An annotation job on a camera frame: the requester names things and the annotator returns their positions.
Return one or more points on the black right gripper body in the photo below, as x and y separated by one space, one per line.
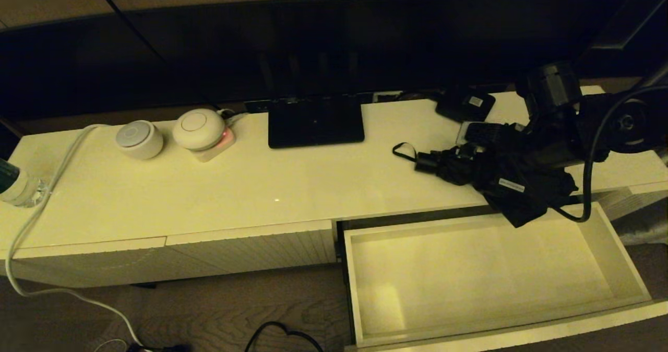
527 164

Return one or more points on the black umbrella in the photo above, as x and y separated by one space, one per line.
454 169

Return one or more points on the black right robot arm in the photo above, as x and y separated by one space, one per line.
553 88

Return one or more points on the white fluted cabinet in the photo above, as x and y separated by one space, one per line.
261 185

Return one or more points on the black set-top box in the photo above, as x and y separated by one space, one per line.
464 106

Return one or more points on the white ribbed cabinet front panel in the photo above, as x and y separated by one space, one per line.
250 250
83 266
647 195

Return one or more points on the white sheer curtain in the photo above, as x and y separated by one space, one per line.
644 229

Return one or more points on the black flat television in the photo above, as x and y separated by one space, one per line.
313 44

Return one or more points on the white power strip red light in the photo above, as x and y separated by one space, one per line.
216 151

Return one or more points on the white dome shaped device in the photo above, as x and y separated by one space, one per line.
198 128

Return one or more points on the white round speaker grey top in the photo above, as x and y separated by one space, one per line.
140 140

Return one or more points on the clear plastic water bottle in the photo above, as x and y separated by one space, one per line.
18 187

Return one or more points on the black television base plate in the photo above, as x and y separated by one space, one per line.
315 125

